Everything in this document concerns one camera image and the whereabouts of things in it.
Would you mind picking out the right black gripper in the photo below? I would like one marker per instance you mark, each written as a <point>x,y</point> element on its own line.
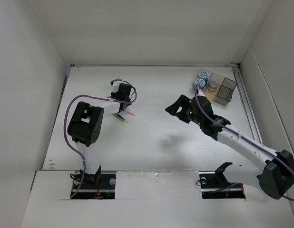
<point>183,101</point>

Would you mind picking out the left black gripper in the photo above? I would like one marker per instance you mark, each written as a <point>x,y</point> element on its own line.
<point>113,94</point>

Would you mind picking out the blue tape roll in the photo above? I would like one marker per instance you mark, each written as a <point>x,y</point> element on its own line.
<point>200,83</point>
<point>205,75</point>

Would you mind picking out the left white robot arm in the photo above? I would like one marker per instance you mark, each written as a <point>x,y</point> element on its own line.
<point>82,126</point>

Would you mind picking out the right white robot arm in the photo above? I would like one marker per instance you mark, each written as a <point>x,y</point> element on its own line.
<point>274,171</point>

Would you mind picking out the highlighter pen pack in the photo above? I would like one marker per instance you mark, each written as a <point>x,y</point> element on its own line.
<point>121,119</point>

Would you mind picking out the clear plastic container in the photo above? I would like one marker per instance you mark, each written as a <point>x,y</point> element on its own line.
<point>193,89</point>

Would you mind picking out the grey plastic container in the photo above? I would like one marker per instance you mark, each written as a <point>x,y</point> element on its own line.
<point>225,92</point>

